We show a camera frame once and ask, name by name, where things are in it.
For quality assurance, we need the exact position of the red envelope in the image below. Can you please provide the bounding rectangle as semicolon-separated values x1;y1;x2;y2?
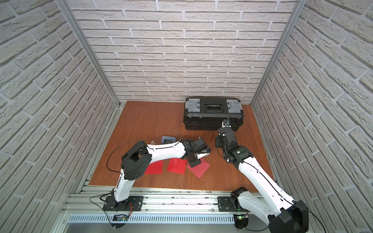
186;159;210;179
144;160;163;175
167;158;187;174

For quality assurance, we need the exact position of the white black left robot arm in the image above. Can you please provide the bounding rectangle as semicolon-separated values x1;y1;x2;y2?
110;138;211;210

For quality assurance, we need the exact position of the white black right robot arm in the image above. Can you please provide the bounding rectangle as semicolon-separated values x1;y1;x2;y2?
216;127;309;233

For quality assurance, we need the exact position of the grey hole punch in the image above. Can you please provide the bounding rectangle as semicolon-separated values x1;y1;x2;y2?
161;136;176;144

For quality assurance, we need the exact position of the black plastic toolbox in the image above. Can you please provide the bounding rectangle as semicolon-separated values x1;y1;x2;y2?
183;96;244;131

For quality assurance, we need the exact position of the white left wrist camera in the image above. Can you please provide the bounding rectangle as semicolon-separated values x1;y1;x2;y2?
197;147;211;159

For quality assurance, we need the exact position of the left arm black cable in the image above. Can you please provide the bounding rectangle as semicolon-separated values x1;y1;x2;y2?
88;131;215;229

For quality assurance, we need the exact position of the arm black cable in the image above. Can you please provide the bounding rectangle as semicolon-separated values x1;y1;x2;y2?
88;131;215;229
215;115;327;233

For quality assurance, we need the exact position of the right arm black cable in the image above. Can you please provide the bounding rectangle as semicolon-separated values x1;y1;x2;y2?
215;115;327;233

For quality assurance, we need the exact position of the aluminium right corner post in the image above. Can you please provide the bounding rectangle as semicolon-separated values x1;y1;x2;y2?
250;0;307;106

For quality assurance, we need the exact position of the aluminium corner post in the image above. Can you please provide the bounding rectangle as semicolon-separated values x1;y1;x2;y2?
56;0;120;107
250;0;307;106

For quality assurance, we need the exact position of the aluminium left corner post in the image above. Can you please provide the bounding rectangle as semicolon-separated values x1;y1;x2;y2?
56;0;120;107

